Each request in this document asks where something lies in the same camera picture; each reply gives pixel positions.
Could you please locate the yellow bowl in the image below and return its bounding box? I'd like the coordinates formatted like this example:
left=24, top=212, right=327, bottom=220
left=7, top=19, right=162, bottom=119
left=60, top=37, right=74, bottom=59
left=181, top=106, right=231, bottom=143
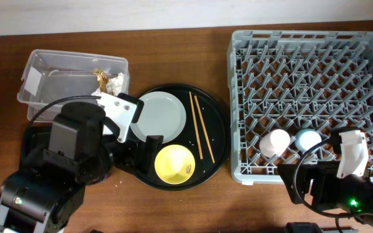
left=154, top=144, right=196, bottom=185

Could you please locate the grey plate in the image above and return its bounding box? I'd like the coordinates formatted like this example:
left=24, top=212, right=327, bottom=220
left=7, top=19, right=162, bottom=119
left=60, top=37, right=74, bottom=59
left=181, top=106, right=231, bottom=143
left=131, top=91, right=187, bottom=144

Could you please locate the blue cup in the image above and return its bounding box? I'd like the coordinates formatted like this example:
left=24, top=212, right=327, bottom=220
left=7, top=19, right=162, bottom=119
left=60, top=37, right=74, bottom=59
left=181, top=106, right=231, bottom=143
left=295, top=129, right=322, bottom=153

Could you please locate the pink cup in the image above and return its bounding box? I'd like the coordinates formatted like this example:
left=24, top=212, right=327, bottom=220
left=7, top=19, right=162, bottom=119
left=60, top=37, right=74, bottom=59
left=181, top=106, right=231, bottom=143
left=259, top=129, right=291, bottom=158

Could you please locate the white tissue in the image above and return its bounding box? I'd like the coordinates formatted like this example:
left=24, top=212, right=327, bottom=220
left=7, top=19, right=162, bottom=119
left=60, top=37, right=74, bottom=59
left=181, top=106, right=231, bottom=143
left=92, top=73, right=124, bottom=96

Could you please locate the gold brown snack wrapper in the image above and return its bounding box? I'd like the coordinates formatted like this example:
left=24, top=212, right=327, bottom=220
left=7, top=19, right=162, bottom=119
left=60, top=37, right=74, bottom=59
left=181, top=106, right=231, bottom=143
left=93, top=68, right=111, bottom=94

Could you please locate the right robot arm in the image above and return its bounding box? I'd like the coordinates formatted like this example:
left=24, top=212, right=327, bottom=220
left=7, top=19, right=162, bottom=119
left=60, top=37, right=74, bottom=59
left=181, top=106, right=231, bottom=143
left=277, top=127, right=373, bottom=227

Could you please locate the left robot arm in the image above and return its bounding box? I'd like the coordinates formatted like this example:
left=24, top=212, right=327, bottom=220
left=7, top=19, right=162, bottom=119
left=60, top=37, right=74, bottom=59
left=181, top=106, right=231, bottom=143
left=0, top=102, right=163, bottom=232

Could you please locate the grey dishwasher rack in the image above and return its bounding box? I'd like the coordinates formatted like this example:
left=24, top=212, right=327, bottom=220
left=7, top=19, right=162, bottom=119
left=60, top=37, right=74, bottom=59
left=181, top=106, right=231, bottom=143
left=227, top=30, right=373, bottom=185

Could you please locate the round black tray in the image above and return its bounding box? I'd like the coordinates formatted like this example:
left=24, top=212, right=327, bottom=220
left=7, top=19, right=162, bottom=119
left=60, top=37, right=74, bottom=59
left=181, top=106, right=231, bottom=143
left=126, top=84, right=231, bottom=191

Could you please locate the black rectangular tray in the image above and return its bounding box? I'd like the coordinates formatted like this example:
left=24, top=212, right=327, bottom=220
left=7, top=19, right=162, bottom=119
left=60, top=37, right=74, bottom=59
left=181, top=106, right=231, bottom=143
left=16, top=125, right=55, bottom=187

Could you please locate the clear plastic bin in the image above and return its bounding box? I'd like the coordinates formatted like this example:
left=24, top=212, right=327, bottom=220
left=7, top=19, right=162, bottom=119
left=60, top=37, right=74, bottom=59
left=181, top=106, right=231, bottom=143
left=17, top=49, right=130, bottom=119

